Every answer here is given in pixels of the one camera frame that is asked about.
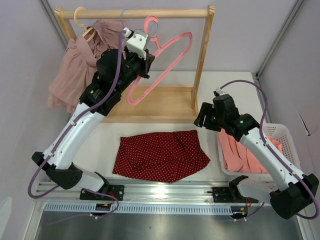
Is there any dusty pink skirt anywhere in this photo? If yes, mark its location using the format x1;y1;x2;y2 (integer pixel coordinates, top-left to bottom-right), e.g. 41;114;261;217
47;19;123;113

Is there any cream plastic hanger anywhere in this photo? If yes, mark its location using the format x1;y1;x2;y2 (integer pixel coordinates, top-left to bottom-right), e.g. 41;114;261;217
73;6;97;43

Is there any wooden clothes rack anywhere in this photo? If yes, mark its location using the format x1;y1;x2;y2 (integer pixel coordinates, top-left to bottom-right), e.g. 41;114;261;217
54;5;215;124

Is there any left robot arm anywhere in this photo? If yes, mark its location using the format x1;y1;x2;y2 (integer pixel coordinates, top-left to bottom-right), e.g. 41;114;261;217
31;49;155;200

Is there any white plastic laundry basket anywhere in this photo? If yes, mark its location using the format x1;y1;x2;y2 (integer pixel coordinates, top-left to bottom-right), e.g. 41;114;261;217
217;123;301;182

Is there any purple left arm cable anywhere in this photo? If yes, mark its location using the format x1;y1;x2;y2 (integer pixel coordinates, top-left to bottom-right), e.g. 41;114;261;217
27;30;120;221

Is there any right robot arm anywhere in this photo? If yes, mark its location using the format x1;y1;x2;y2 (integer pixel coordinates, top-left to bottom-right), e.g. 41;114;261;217
194;94;320;220

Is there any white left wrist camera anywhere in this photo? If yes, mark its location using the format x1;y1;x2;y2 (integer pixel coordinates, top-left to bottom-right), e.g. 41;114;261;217
123;27;150;60

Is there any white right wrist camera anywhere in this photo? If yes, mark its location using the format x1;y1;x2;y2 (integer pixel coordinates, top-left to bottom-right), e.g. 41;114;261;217
213;87;229;100

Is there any blue wire hanger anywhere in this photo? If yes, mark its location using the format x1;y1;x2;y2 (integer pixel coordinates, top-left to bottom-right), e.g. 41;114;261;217
120;8;159;38

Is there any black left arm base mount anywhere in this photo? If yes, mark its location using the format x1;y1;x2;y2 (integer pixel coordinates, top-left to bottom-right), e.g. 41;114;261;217
79;174;125;201

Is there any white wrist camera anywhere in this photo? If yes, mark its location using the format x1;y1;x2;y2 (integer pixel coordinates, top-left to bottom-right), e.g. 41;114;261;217
213;87;229;100
123;27;150;60

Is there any pink plastic hanger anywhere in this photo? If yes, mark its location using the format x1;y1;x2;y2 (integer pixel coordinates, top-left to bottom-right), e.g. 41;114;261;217
126;15;195;106

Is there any dark red dotted garment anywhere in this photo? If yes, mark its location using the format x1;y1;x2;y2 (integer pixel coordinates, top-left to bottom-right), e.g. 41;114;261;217
112;130;211;183

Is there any white slotted cable duct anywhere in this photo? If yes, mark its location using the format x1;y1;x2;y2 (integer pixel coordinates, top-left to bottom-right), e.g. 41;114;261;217
44;202;247;216

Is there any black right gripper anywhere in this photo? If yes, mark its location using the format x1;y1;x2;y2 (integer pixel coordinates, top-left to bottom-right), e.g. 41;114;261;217
194;102;227;132

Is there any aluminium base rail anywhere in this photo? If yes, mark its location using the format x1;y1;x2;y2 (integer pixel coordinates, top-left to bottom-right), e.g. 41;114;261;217
34;179;229;205

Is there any salmon pink garment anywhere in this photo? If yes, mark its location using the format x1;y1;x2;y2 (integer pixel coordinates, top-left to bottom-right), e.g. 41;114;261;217
218;129;268;174

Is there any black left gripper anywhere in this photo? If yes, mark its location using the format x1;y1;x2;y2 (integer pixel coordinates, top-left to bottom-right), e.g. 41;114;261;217
114;45;155;94

